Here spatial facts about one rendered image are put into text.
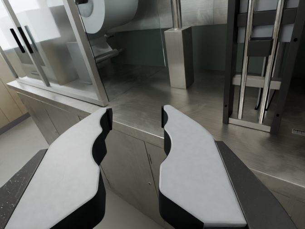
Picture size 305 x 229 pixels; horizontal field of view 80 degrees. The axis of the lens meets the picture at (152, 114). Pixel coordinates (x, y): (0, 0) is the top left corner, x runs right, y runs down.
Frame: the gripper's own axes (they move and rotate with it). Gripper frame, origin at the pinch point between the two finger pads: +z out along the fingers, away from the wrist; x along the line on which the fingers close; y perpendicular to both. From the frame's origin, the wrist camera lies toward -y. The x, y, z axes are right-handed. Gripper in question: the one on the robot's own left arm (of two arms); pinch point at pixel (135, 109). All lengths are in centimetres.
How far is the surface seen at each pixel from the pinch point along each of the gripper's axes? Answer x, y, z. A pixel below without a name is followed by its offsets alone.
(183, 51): 17, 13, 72
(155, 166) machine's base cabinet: 3, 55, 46
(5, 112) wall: -213, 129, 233
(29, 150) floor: -147, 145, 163
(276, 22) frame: 30.7, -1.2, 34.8
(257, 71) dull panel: 56, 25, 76
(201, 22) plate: 30, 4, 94
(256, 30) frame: 29.2, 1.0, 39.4
